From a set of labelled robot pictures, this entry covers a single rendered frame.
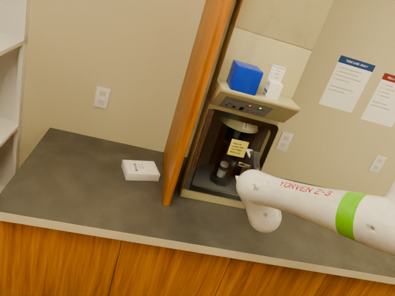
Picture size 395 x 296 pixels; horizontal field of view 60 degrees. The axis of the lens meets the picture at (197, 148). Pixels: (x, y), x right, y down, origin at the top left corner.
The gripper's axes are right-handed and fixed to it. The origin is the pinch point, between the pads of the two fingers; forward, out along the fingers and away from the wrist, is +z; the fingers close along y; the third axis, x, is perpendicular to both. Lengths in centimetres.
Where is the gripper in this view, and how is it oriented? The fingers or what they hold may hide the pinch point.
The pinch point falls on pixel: (244, 164)
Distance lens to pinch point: 146.3
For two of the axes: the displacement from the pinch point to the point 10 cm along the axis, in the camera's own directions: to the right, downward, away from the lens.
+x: -9.6, -2.1, -1.9
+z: -0.8, -4.5, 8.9
